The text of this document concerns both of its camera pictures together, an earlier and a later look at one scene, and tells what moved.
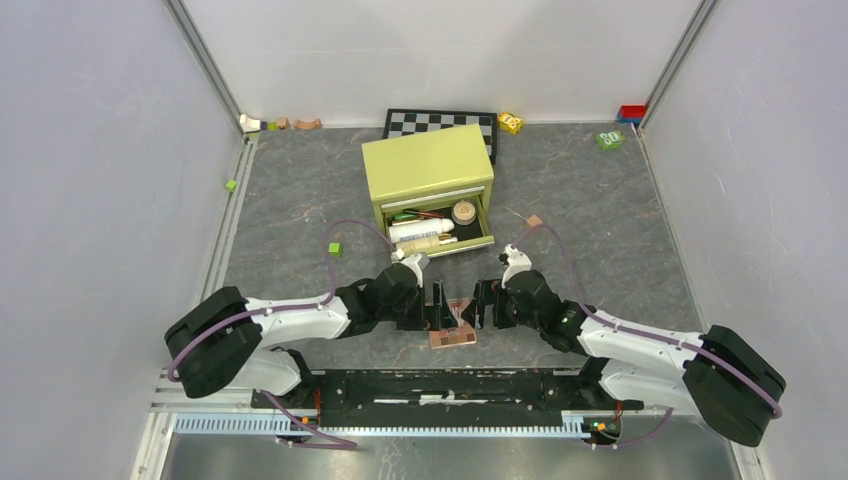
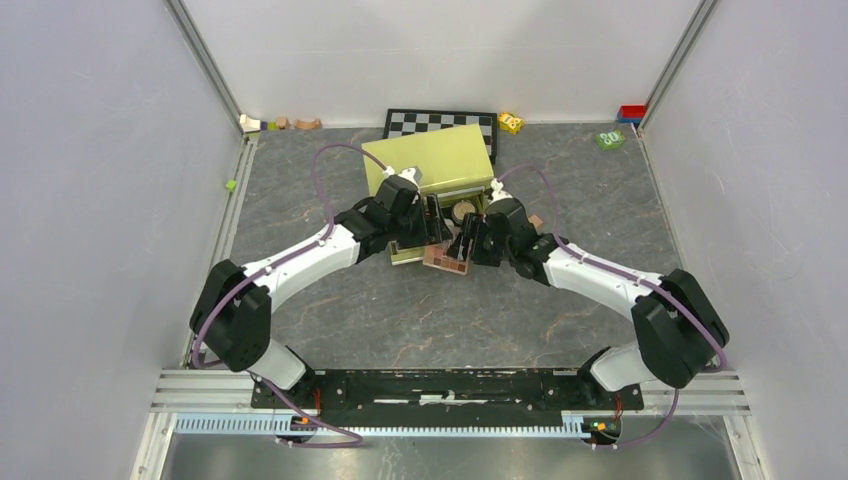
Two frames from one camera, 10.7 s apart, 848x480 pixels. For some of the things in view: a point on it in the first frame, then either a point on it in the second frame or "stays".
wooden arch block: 316,123 stays
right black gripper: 487,292 → 473,225
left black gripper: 429,318 → 422,238
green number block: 611,140 stays
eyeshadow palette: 459,335 → 437,256
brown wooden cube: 534,220 stays
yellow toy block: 509,122 stays
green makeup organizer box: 431,171 stays
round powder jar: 463,212 stays
